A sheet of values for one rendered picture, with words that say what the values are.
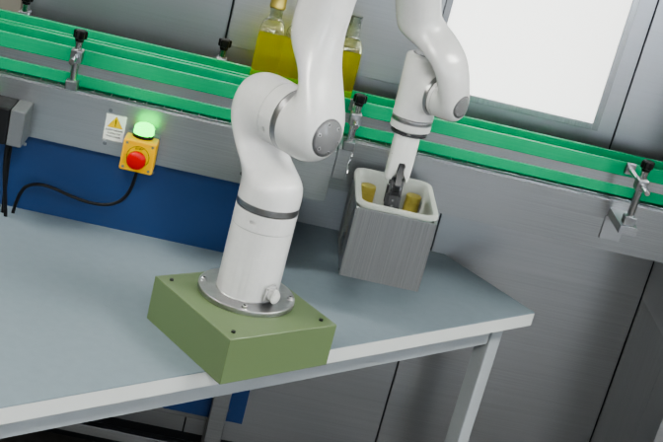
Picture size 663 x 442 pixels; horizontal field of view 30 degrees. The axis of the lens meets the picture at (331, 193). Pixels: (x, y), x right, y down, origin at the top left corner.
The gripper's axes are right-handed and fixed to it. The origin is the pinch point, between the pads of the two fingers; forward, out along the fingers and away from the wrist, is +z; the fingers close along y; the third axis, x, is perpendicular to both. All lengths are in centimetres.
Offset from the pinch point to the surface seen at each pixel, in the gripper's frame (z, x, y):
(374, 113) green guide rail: -10.8, -7.1, -22.6
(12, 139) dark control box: 5, -80, 2
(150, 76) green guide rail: -11, -55, -10
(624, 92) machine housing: -23, 50, -46
